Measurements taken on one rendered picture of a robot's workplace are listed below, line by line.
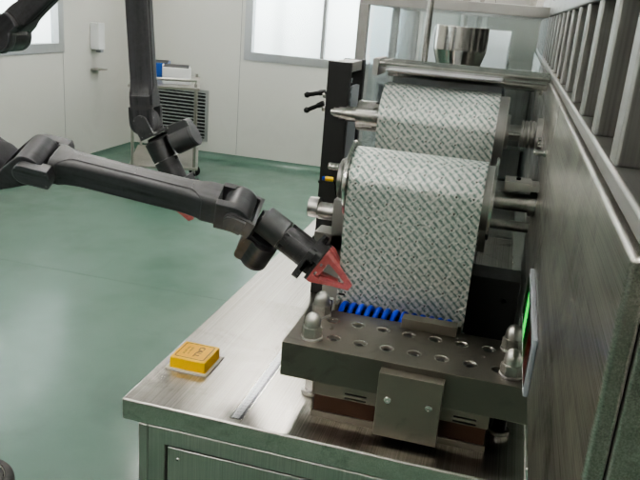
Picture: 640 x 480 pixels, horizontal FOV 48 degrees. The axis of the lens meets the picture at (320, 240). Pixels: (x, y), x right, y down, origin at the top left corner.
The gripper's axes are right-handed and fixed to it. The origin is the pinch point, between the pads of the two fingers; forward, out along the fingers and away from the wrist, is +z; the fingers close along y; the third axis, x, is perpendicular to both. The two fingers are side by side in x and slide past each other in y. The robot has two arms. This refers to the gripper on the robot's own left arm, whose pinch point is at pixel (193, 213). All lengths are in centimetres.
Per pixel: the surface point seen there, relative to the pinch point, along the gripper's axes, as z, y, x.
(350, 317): 23, -46, -37
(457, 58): -6, 31, -72
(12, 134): -75, 368, 265
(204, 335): 19.5, -34.5, -4.7
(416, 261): 19, -41, -51
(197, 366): 20, -50, -8
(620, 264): -2, -124, -73
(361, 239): 12, -40, -43
